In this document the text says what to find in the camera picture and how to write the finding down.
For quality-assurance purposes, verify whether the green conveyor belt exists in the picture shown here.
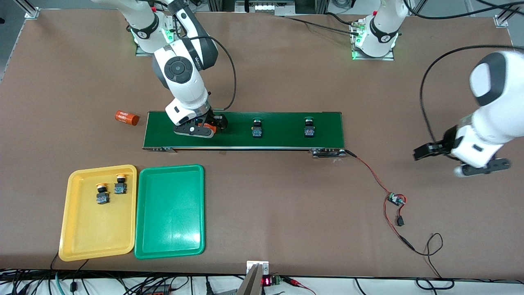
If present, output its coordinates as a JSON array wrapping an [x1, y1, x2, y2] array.
[[142, 111, 348, 159]]

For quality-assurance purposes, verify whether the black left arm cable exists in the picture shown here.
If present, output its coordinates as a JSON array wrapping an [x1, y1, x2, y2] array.
[[401, 0, 524, 144]]

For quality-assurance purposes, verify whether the aluminium camera mount bar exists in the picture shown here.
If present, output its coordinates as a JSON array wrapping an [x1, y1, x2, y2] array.
[[237, 261, 270, 295]]

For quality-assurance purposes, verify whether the red clip lead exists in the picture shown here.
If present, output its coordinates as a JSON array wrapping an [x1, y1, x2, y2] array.
[[282, 276, 318, 295]]

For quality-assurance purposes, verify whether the teal cable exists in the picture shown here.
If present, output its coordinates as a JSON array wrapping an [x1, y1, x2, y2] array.
[[54, 271, 68, 295]]

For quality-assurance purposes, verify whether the grey device with lights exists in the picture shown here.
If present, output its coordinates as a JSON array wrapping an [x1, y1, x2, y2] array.
[[245, 0, 296, 15]]

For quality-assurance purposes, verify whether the green plastic tray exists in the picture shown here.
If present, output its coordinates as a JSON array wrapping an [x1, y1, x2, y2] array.
[[134, 164, 205, 260]]

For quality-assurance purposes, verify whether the thin black table cable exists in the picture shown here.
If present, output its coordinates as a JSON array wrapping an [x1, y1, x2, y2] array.
[[282, 16, 361, 36]]

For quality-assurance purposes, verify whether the thick black table cable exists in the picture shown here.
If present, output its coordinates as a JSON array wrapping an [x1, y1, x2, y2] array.
[[325, 11, 357, 27]]

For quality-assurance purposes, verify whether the yellow plastic tray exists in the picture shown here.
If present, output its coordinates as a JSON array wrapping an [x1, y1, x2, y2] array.
[[58, 164, 138, 262]]

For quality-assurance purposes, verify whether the aluminium frame corner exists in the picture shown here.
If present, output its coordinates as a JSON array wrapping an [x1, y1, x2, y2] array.
[[16, 0, 41, 19], [493, 0, 524, 28]]

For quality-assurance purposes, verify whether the thin black wire loop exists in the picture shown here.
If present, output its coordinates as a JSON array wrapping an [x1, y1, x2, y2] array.
[[413, 233, 455, 290]]

